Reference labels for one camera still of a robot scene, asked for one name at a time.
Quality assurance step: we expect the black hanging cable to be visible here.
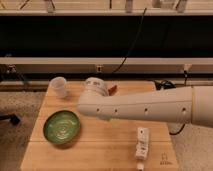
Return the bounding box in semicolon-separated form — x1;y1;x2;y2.
112;7;148;74

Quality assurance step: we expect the green ceramic bowl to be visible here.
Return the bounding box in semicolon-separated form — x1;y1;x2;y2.
43;110;80;145

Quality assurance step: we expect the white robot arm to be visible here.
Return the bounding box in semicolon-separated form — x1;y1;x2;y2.
77;77;213;128

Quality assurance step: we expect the black chair base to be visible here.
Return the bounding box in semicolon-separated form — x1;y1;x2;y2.
0;114;20;125

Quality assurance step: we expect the red marker pen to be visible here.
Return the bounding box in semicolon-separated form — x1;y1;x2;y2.
108;85;117;96

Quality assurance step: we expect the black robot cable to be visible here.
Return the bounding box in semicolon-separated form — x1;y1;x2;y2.
153;79;186;136

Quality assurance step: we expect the translucent plastic cup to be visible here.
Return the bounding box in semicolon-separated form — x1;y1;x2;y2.
50;77;68;98

